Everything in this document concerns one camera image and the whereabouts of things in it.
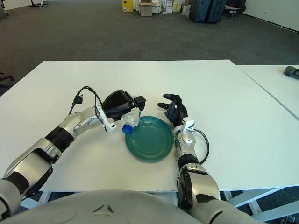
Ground grey robot torso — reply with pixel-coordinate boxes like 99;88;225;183
0;190;201;224

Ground black office chair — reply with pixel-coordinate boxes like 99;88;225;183
0;59;16;89

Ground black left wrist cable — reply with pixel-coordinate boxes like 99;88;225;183
69;86;105;119

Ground distant desk legs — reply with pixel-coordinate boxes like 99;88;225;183
27;0;50;8

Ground yellow box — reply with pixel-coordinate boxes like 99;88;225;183
121;0;134;12

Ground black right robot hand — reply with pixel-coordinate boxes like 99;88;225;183
157;93;189;128

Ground green round plate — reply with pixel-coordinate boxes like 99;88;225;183
124;116;175;163

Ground white storage boxes pile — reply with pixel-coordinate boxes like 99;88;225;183
153;0;182;14

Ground clear bottle blue cap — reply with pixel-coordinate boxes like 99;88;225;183
121;108;142;134

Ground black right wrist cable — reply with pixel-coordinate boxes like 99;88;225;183
191;129;210;164

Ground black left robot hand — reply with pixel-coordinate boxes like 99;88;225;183
101;89;147;122

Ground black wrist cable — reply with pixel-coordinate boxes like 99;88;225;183
69;86;105;119
191;129;210;164

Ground dark blue large case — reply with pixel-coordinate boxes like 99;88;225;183
189;0;210;23
205;0;227;24

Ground black handheld device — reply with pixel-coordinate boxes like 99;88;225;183
284;66;299;81

